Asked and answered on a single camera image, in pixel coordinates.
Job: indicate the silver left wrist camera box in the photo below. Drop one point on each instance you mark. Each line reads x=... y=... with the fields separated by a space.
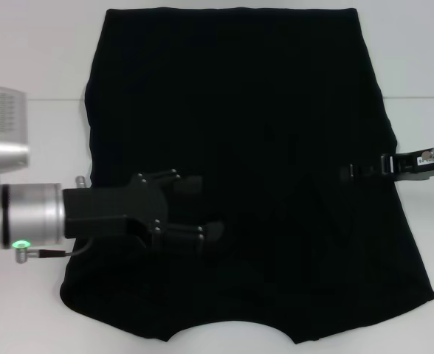
x=3 y=147

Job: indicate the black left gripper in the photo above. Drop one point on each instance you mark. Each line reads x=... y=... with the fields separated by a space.
x=110 y=210

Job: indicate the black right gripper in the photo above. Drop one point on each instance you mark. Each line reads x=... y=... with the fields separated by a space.
x=405 y=166

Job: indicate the small silver cylinder stub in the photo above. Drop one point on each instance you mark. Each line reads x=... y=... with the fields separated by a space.
x=80 y=182

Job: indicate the black T-shirt with FREE print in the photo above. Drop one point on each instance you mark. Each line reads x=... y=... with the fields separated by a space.
x=239 y=92

